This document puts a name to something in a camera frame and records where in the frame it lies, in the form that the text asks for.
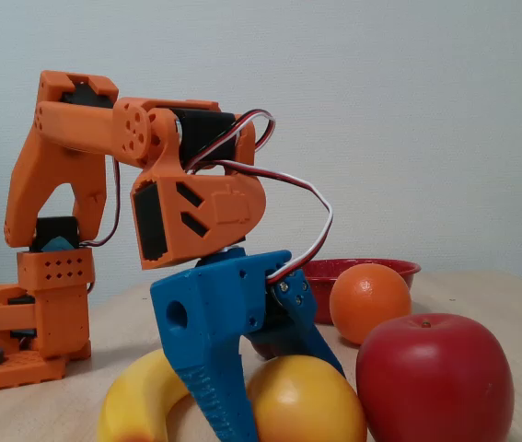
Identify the orange toy orange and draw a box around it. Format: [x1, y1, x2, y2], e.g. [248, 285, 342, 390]
[329, 262, 413, 345]

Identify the red speckled bowl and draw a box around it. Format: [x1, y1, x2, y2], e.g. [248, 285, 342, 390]
[300, 258, 423, 326]

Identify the orange robot base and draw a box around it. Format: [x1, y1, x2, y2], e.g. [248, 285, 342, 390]
[0, 266, 66, 392]

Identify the dark purple toy plum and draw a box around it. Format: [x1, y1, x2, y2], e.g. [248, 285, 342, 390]
[247, 329, 307, 361]

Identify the gripper servo cable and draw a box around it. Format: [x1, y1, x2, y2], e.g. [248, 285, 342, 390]
[184, 109, 334, 283]

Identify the red toy apple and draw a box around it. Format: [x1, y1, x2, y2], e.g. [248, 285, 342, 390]
[355, 313, 516, 442]

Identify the arm servo cable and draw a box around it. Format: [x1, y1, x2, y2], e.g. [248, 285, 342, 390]
[78, 156, 122, 248]

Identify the yellow toy banana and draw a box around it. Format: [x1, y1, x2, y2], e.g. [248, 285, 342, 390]
[97, 348, 191, 442]

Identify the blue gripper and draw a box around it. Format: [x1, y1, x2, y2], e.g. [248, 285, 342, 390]
[149, 250, 346, 442]

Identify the yellow orange toy peach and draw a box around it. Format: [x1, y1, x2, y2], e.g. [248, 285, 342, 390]
[247, 354, 368, 442]

